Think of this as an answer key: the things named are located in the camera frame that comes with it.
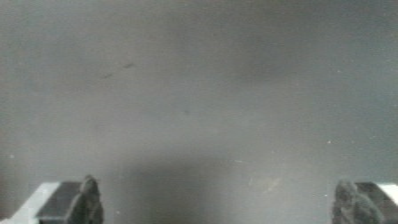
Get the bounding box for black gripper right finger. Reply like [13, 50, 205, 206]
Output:
[331, 180, 398, 224]

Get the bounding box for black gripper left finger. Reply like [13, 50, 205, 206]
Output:
[11, 174, 107, 224]

